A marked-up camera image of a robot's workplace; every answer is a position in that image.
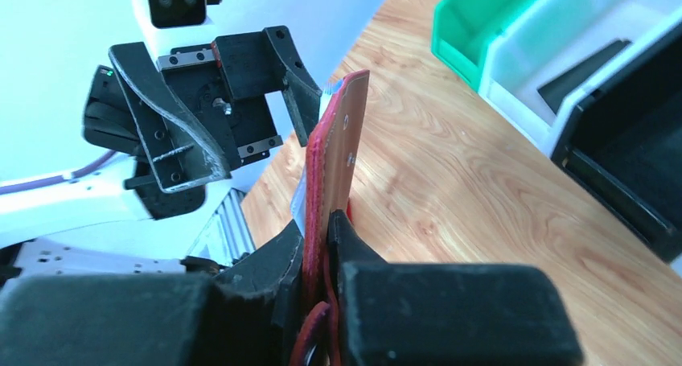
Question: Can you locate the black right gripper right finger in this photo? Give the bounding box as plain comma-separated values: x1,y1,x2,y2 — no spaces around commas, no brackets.
327,211,584,365

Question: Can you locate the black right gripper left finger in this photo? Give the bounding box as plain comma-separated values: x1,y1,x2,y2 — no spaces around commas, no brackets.
1,223,303,365

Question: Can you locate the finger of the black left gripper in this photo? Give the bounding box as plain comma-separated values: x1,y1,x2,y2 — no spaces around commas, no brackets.
109,42,232,193
212,26,322,147

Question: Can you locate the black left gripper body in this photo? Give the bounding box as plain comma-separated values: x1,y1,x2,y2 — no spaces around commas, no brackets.
157,44,283,167

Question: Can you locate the red leather card holder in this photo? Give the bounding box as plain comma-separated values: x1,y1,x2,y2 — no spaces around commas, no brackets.
289,69,370,365

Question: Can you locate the black credit card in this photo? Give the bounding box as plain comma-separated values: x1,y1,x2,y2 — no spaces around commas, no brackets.
537,39,631,114

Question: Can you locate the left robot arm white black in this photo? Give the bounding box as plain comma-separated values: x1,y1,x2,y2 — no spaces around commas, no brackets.
1,0,327,258

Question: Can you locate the green plastic bin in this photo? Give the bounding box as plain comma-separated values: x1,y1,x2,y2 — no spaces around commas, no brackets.
431,0,537,91

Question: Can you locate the black plastic bin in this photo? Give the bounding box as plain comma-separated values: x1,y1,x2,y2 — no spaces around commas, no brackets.
550,25,681,263

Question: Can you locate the white plastic bin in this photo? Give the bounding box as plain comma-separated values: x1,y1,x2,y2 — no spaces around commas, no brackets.
478,0,681,156

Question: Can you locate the aluminium frame rail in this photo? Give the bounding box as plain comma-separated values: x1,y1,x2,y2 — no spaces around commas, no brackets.
187,188,256,266

